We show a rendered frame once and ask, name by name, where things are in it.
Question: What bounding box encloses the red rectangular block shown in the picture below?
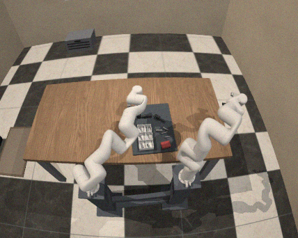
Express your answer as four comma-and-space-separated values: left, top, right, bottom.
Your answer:
161, 141, 171, 149

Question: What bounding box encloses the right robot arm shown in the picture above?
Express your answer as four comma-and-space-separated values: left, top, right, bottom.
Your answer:
177, 92, 247, 187

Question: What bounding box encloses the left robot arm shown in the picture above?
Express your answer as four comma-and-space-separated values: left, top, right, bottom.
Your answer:
72, 86, 148, 197

